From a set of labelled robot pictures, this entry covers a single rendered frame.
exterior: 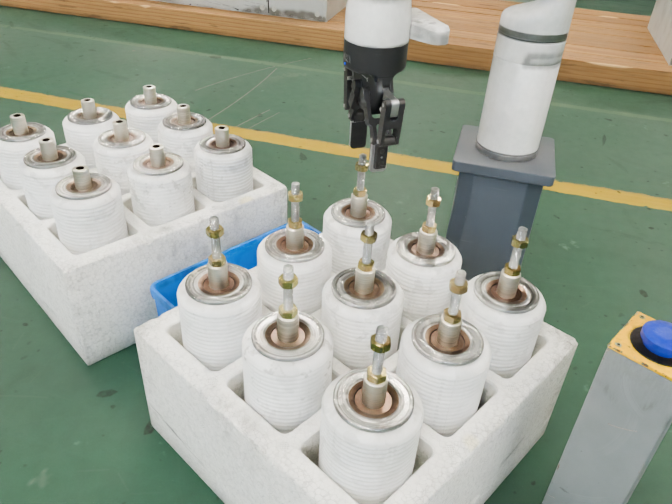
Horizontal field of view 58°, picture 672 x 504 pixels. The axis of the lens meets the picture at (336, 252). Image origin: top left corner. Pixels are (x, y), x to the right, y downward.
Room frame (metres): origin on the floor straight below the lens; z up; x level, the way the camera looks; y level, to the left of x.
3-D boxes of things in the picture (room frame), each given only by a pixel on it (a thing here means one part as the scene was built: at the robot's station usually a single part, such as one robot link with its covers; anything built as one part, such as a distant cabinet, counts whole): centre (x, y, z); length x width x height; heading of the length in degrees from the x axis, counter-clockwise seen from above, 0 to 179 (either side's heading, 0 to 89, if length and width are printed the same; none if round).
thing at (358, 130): (0.75, -0.02, 0.35); 0.02 x 0.01 x 0.04; 112
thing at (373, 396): (0.38, -0.04, 0.26); 0.02 x 0.02 x 0.03
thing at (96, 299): (0.91, 0.36, 0.09); 0.39 x 0.39 x 0.18; 45
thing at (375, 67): (0.71, -0.03, 0.45); 0.08 x 0.08 x 0.09
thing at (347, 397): (0.38, -0.04, 0.25); 0.08 x 0.08 x 0.01
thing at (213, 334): (0.54, 0.13, 0.16); 0.10 x 0.10 x 0.18
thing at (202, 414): (0.55, -0.03, 0.09); 0.39 x 0.39 x 0.18; 48
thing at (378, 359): (0.38, -0.04, 0.30); 0.01 x 0.01 x 0.08
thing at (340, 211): (0.72, -0.03, 0.25); 0.08 x 0.08 x 0.01
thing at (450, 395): (0.47, -0.12, 0.16); 0.10 x 0.10 x 0.18
